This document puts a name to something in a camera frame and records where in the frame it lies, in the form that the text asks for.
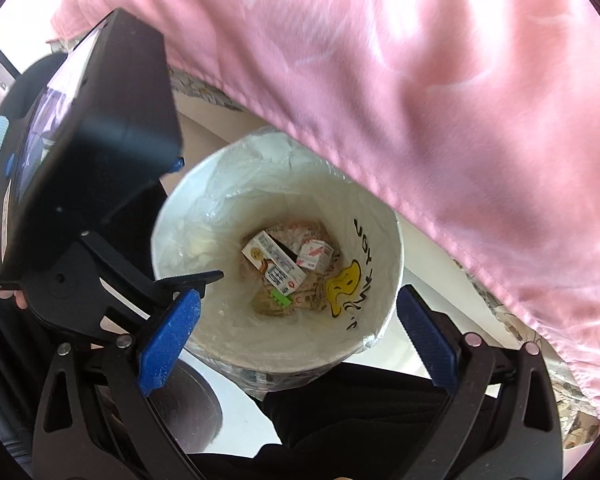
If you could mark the black stool base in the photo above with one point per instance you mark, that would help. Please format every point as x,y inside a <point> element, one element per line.
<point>189,408</point>

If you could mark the pink floral bed sheet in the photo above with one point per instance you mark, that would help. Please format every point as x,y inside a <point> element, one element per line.
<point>477,120</point>

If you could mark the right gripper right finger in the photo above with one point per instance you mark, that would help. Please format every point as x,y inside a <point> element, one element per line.
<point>499,419</point>

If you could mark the white trash bin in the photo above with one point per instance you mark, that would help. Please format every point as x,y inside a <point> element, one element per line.
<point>269,182</point>

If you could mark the small red-white box in bin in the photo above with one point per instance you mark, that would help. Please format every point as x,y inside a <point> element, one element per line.
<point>315,255</point>

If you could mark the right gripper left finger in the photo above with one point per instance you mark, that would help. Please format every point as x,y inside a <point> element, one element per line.
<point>95,419</point>

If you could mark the cardboard box in bin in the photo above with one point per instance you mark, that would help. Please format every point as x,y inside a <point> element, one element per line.
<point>273,263</point>

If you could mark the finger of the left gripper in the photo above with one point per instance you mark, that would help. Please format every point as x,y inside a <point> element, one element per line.
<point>91,280</point>

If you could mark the light green toy block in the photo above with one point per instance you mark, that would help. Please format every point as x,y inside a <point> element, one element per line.
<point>280,299</point>

